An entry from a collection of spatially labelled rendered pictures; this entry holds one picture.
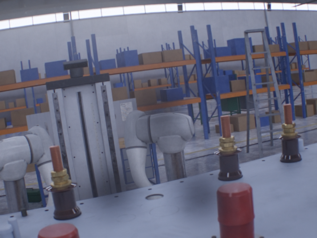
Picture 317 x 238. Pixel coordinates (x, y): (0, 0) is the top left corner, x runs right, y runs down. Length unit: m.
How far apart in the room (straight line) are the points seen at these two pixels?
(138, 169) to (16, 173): 0.55
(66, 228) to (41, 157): 1.07
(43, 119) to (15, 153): 4.19
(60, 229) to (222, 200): 0.29
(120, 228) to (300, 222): 0.43
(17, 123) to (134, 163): 7.23
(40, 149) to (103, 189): 0.55
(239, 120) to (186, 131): 8.66
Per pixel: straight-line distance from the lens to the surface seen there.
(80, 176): 2.03
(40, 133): 1.68
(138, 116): 1.71
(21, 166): 1.63
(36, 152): 1.64
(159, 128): 1.65
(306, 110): 11.92
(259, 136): 6.57
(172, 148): 1.68
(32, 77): 8.69
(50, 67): 8.73
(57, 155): 1.03
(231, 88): 10.39
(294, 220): 0.86
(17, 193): 1.69
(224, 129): 1.18
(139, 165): 1.68
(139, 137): 1.68
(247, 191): 0.68
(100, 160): 2.02
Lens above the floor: 1.71
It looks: 7 degrees down
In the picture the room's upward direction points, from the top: 8 degrees counter-clockwise
